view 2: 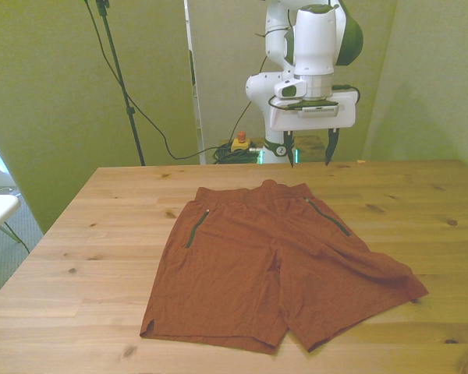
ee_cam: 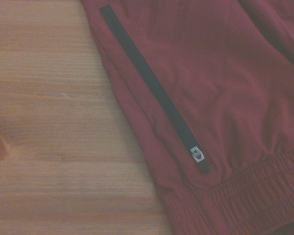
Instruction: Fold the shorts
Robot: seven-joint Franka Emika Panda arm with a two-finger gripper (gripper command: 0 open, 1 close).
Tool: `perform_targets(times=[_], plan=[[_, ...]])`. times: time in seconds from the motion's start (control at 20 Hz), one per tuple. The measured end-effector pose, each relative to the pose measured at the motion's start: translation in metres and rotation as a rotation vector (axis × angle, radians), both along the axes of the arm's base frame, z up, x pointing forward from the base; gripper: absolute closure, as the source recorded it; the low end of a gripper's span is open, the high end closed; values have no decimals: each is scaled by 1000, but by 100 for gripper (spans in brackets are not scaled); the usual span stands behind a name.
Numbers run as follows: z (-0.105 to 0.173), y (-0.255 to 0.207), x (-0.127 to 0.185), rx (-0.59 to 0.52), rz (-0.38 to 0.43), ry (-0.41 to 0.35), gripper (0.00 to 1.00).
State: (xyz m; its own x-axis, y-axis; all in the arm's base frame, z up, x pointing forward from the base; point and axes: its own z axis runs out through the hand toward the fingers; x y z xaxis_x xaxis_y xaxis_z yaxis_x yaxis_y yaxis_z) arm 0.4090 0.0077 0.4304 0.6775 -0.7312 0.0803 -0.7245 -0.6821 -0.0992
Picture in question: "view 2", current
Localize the coiled black floor cables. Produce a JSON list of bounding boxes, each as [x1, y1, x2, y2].
[[211, 143, 264, 165]]

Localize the white vertical rail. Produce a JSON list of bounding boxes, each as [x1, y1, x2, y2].
[[183, 0, 206, 165]]

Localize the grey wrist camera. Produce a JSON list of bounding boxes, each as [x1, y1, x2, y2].
[[283, 99, 341, 118]]

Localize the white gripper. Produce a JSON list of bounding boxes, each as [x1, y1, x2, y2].
[[268, 90, 357, 169]]

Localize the black tripod cable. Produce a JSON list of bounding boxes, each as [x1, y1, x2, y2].
[[81, 0, 235, 161]]

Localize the rust red shorts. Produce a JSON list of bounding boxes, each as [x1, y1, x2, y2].
[[139, 178, 431, 355]]

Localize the black tripod stand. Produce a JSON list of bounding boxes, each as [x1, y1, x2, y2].
[[94, 0, 147, 167]]

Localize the yellow emergency stop box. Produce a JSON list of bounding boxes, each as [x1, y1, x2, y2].
[[230, 131, 255, 154]]

